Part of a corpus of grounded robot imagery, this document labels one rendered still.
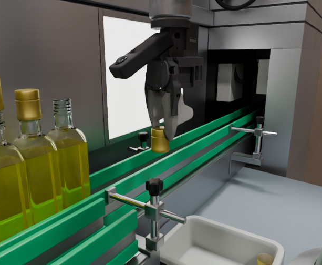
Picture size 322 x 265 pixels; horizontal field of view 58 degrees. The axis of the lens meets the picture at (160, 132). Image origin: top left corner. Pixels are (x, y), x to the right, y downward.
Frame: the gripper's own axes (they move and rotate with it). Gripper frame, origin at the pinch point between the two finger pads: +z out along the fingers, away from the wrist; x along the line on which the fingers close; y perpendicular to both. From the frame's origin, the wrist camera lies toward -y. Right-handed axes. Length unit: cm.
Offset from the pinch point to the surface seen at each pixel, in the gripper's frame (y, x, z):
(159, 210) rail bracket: -5.5, -7.9, 11.0
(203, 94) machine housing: 58, 52, 2
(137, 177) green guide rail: -1.5, 6.9, 11.4
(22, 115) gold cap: -23.3, 1.7, -5.5
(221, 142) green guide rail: 43, 26, 15
